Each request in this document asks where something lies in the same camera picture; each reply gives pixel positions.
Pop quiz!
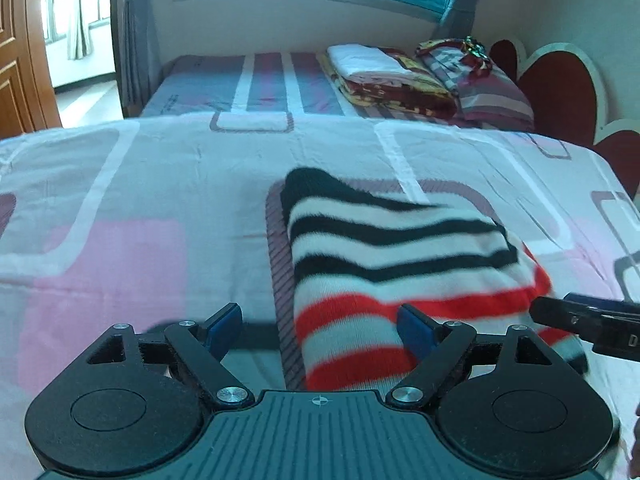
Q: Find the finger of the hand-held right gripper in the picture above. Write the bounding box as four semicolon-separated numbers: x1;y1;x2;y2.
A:
529;292;640;362

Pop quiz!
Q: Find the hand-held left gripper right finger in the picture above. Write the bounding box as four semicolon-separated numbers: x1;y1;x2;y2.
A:
388;302;567;411

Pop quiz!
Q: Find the black white red striped sweater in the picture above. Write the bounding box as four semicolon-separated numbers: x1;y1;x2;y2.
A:
280;167;589;394

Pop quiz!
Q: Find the folded white blanket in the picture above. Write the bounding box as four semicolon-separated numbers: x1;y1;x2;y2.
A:
327;43;417;84

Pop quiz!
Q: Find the striped plaid pillow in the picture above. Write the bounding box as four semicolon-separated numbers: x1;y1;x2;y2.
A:
416;39;536;132

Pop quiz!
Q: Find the bed with striped sheet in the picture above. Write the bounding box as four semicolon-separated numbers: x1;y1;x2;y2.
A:
139;51;536;134

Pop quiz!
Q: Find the brown wooden door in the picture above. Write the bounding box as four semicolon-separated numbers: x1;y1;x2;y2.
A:
0;0;62;139

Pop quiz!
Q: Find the red heart-shaped headboard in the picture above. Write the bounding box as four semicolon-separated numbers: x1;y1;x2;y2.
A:
489;39;640;197

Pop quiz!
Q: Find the colourful ribbon ornament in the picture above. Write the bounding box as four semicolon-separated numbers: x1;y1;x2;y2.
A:
459;35;497;79

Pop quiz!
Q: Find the white sheer curtain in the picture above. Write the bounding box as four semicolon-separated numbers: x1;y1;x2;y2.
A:
64;0;97;59

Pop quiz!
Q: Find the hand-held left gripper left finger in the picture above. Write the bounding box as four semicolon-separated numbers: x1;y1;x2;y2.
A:
85;302;256;409

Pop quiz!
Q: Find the folded red patterned blanket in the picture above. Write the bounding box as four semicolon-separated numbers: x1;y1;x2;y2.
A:
319;46;459;121

